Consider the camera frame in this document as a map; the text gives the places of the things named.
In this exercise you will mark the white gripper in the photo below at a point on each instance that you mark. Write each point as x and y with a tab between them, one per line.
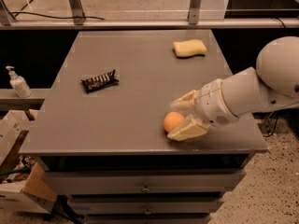
210	104

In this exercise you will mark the orange fruit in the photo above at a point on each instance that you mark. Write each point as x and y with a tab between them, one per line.
172	120

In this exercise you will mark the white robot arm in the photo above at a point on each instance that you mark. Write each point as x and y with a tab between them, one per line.
272	85

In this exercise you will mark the yellow sponge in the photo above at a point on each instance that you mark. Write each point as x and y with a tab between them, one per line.
189	48

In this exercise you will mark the top drawer knob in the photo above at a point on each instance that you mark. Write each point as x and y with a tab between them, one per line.
145	188

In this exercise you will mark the drawer knob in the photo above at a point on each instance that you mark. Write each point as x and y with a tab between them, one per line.
147	211
145	188

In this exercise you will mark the grey drawer cabinet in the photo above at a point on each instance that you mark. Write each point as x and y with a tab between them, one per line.
99	148

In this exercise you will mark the black striped snack packet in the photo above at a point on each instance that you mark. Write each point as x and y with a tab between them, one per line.
100	82

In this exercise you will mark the white pump dispenser bottle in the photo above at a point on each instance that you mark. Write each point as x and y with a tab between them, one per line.
18	83

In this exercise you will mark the cardboard box with clutter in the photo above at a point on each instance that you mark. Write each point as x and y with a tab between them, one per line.
21	186

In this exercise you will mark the metal railing frame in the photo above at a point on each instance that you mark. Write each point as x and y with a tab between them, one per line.
147	14

